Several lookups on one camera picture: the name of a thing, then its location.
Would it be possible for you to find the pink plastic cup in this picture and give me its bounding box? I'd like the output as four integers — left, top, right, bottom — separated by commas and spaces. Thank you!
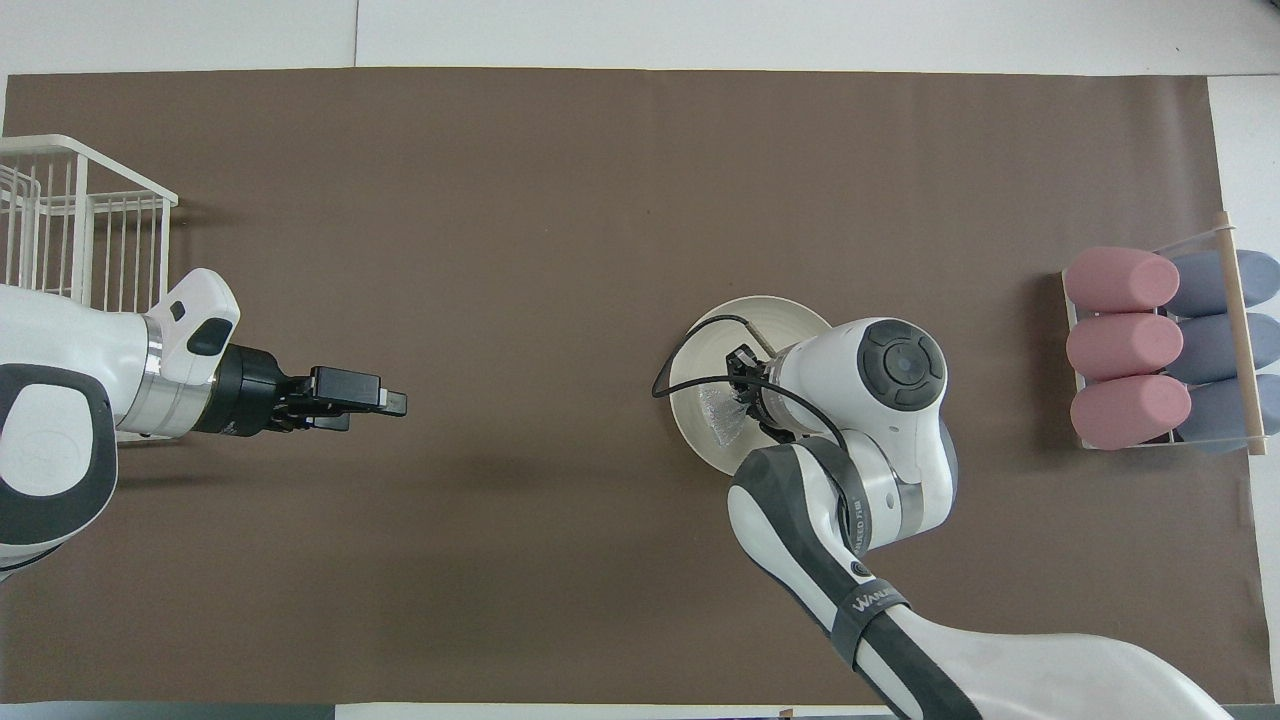
1063, 247, 1181, 313
1066, 313, 1185, 383
1070, 374, 1194, 451

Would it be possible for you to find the cream round plate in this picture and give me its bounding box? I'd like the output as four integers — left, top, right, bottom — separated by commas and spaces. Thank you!
668, 295, 836, 477

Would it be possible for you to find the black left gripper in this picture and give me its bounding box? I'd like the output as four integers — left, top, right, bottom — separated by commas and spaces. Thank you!
195, 345, 408, 437

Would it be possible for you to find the brown table mat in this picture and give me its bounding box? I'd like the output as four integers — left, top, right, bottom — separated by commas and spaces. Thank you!
0, 68, 1273, 706

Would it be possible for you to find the white wire dish rack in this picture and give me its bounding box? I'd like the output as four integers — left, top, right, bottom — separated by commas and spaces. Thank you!
0, 134, 179, 446

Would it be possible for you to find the white cup rack wooden rod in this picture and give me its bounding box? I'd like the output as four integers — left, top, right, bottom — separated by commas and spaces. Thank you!
1060, 210, 1271, 458

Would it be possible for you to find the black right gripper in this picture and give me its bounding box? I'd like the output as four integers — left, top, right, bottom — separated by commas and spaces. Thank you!
727, 343, 801, 446

